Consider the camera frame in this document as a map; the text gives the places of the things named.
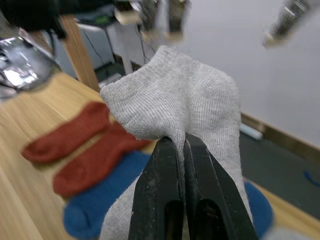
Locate light grey ankle sock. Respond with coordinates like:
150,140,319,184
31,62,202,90
98,45,252,240

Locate blue sock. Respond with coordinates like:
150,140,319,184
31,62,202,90
62,149,152,239
242,181,275,239

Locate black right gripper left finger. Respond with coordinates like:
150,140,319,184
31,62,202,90
128,137,185,240

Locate white table leg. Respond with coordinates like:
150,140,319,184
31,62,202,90
115,24,134,75

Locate wooden post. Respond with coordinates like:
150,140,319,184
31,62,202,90
58,16,101,92

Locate black cable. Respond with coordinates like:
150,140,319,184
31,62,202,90
82,29,107,68

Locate wooden baseboard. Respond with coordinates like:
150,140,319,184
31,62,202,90
240,111,320,166

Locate rust red sock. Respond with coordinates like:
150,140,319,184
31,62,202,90
52,122,152,197
21,101,116,165

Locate wooden hanger clip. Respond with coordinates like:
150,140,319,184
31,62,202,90
138,0,163,44
115,0,142,25
163,0,191,44
261,0,310,49

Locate white roll on floor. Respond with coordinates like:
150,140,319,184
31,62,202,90
239,123,264,141

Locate white cabinet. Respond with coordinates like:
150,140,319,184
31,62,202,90
52,21,116,76

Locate blue object on floor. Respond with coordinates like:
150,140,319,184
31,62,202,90
303,169,320,188

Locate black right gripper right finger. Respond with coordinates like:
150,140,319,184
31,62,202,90
183,132,259,240

